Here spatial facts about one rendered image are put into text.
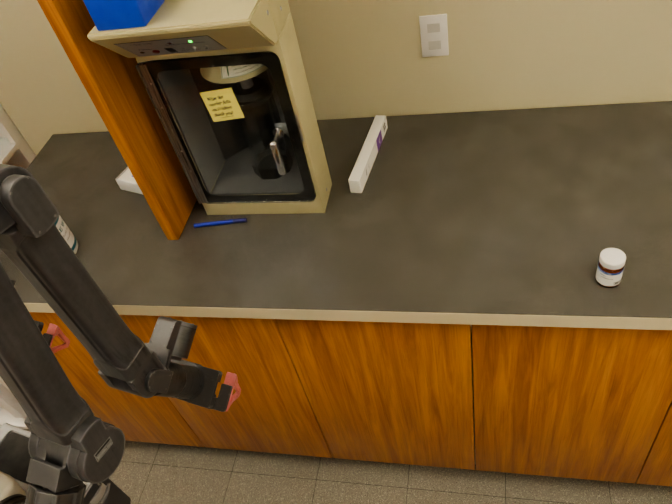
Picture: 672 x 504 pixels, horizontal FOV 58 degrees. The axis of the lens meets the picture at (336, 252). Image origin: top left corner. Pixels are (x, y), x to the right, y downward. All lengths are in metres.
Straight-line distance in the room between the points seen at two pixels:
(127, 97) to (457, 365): 0.97
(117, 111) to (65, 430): 0.75
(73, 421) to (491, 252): 0.90
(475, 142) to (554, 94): 0.27
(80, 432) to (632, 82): 1.52
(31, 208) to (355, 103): 1.25
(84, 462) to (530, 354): 0.95
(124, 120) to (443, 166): 0.78
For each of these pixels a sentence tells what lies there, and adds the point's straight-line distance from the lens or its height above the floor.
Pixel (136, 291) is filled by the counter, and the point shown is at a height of 0.94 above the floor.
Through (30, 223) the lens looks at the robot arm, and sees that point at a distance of 0.73.
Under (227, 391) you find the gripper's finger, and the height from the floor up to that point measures 1.06.
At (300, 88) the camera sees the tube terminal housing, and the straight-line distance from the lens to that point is 1.36.
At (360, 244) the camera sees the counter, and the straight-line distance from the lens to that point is 1.42.
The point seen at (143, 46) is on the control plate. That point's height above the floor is 1.46.
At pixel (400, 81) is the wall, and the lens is 1.77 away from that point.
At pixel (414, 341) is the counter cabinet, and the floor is 0.79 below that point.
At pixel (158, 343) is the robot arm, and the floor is 1.21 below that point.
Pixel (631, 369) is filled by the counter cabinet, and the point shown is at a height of 0.71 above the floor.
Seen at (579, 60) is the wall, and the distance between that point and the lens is 1.75.
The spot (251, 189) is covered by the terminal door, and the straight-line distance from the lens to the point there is 1.50.
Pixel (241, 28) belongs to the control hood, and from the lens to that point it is 1.14.
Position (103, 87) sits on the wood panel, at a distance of 1.37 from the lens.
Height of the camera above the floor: 1.96
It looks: 46 degrees down
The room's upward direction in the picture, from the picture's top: 15 degrees counter-clockwise
